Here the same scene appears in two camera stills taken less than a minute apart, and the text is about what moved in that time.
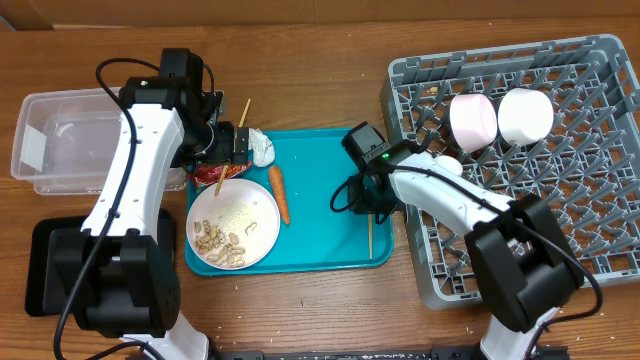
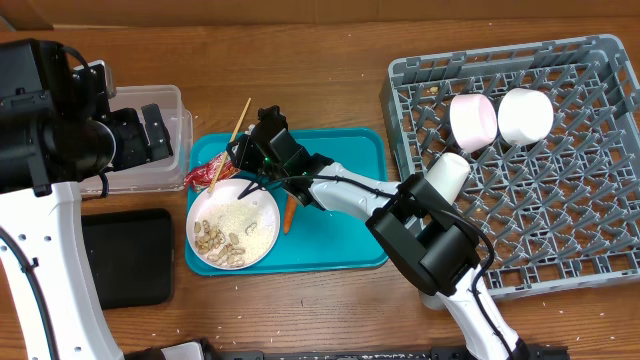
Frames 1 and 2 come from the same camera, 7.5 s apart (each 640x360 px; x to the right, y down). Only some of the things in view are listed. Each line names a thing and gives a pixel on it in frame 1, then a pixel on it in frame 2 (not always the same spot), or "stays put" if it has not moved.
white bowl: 525,115 stays put
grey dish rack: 587,166 stays put
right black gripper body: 366,199 -> 254,155
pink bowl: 473,121 stays put
